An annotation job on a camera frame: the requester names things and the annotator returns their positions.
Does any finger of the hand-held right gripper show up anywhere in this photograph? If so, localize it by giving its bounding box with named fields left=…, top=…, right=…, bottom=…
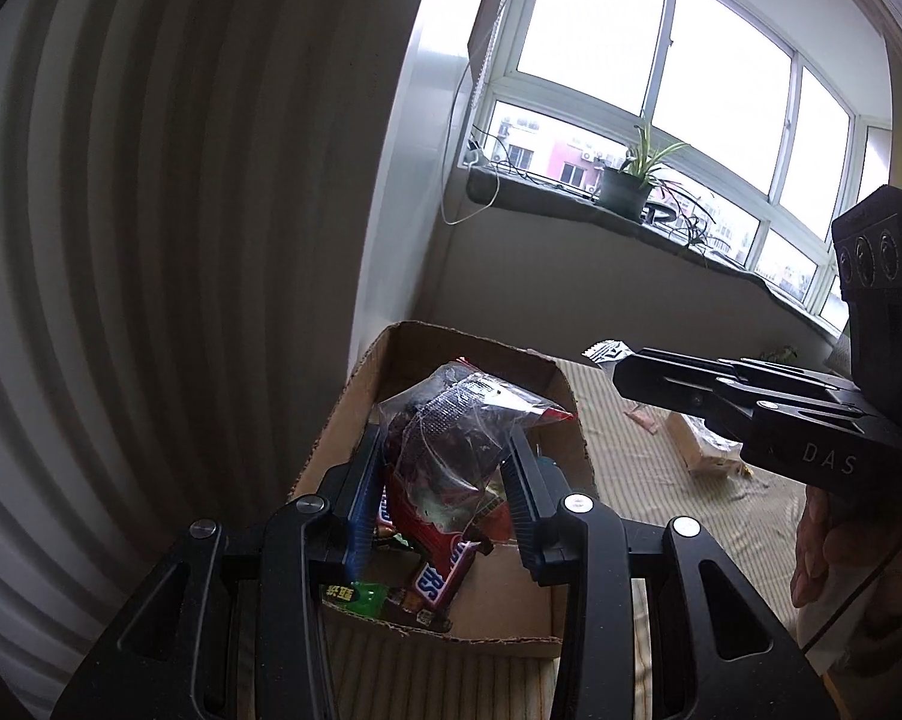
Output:
left=717, top=356, right=864, bottom=407
left=614, top=349, right=767, bottom=458

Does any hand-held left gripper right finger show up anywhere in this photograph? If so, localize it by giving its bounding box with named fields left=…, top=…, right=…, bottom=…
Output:
left=500, top=427, right=834, bottom=720

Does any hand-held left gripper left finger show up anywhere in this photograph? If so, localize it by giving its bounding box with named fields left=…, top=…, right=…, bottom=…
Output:
left=50, top=431, right=388, bottom=720

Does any silver white snack packet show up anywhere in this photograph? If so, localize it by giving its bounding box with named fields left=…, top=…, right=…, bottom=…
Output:
left=581, top=339, right=633, bottom=370

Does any green candy packet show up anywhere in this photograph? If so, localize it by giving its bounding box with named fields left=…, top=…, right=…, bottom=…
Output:
left=322, top=580, right=389, bottom=621

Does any small dark cake clear bag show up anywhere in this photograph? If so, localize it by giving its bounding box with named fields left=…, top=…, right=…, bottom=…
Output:
left=380, top=360, right=579, bottom=541

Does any cardboard box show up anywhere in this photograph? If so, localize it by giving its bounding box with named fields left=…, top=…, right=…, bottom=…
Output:
left=290, top=321, right=600, bottom=661

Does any dark red chocolate bar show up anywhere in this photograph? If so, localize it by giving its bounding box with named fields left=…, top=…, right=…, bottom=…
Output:
left=376, top=465, right=483, bottom=610

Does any person's right hand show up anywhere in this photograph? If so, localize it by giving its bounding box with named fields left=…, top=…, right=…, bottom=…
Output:
left=788, top=486, right=902, bottom=683

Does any sliced bread loaf bag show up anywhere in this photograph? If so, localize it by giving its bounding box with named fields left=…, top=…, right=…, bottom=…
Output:
left=665, top=411, right=746, bottom=476

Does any brown snack bar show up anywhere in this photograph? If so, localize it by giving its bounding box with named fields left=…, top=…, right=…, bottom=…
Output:
left=386, top=587, right=453, bottom=632

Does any dark window sill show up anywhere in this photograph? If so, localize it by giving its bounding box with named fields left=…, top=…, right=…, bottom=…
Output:
left=464, top=163, right=851, bottom=350

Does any potted spider plant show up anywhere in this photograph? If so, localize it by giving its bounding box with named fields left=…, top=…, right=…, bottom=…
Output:
left=597, top=120, right=693, bottom=223

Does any window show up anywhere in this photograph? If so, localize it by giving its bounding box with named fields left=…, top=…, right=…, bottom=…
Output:
left=467, top=0, right=898, bottom=335

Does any white wardrobe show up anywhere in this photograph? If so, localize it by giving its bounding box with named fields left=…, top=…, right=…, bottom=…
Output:
left=0, top=0, right=467, bottom=720

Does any white cable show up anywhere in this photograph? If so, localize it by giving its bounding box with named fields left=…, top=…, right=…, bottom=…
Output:
left=440, top=64, right=501, bottom=227

